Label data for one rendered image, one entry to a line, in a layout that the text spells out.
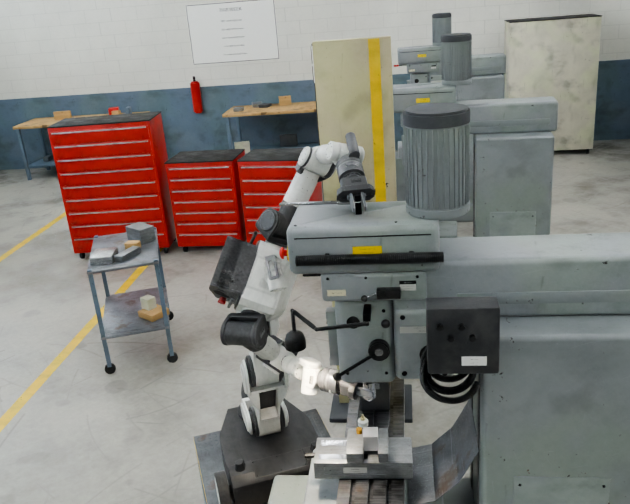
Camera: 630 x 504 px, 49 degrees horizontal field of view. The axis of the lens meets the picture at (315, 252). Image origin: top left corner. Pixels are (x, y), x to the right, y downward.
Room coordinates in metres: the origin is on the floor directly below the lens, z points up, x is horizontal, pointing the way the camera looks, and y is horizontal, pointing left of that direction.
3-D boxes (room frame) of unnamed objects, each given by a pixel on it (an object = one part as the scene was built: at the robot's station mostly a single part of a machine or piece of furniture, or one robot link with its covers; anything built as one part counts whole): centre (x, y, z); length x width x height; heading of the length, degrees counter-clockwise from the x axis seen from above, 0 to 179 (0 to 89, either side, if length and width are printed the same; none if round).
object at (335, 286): (2.11, -0.19, 1.68); 0.34 x 0.24 x 0.10; 82
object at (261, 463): (2.82, 0.30, 0.59); 0.64 x 0.52 x 0.33; 14
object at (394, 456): (2.08, -0.11, 0.99); 0.35 x 0.15 x 0.11; 83
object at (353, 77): (3.86, -0.29, 1.15); 0.52 x 0.40 x 2.30; 82
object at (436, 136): (2.08, -0.40, 2.05); 0.20 x 0.20 x 0.32
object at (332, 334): (2.13, -0.04, 1.45); 0.04 x 0.04 x 0.21; 82
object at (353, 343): (2.11, -0.15, 1.47); 0.21 x 0.19 x 0.32; 172
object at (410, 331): (2.09, -0.34, 1.47); 0.24 x 0.19 x 0.26; 172
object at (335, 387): (2.16, -0.07, 1.23); 0.13 x 0.12 x 0.10; 151
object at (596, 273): (2.04, -0.64, 1.66); 0.80 x 0.23 x 0.20; 82
